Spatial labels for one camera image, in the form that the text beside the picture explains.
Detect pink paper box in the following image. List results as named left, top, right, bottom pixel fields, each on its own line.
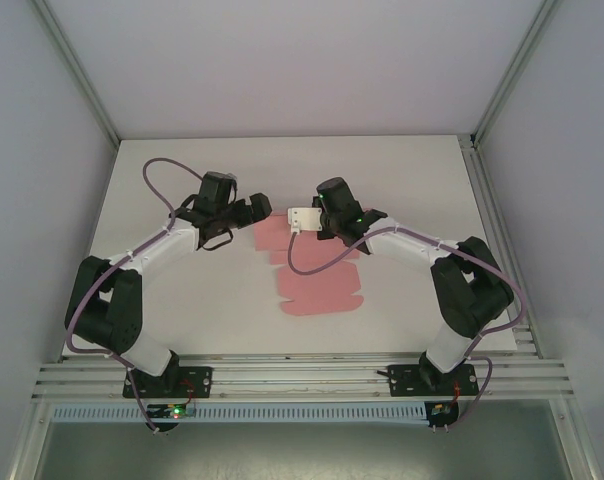
left=253, top=205, right=378, bottom=319

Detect aluminium side rail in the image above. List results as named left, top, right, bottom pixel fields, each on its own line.
left=456, top=133, right=541, bottom=357

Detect aluminium frame post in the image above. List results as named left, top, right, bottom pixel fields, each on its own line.
left=467, top=0, right=573, bottom=151
left=31, top=0, right=121, bottom=147

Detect aluminium mounting rail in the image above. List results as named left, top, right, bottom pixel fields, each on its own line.
left=31, top=353, right=576, bottom=401

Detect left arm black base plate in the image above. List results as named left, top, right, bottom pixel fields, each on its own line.
left=121, top=366, right=214, bottom=400

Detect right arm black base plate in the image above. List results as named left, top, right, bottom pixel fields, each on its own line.
left=387, top=363, right=481, bottom=399

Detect perforated white cable duct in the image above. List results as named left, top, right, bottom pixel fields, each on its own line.
left=51, top=403, right=431, bottom=424

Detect aluminium frame leg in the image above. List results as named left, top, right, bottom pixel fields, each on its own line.
left=9, top=399, right=51, bottom=480
left=556, top=397, right=603, bottom=480

